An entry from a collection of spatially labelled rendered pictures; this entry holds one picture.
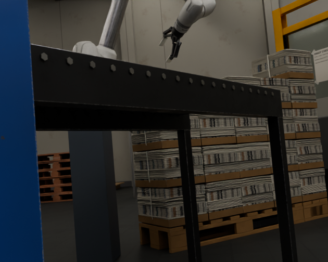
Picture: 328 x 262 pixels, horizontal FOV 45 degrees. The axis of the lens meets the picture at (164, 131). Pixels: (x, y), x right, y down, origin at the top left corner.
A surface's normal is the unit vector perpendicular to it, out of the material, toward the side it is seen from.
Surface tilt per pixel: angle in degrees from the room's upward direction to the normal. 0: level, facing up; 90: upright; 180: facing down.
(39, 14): 90
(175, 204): 90
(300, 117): 90
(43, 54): 90
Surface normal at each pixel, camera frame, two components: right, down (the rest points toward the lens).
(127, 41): -0.13, -0.06
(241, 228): 0.53, -0.11
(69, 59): 0.76, -0.11
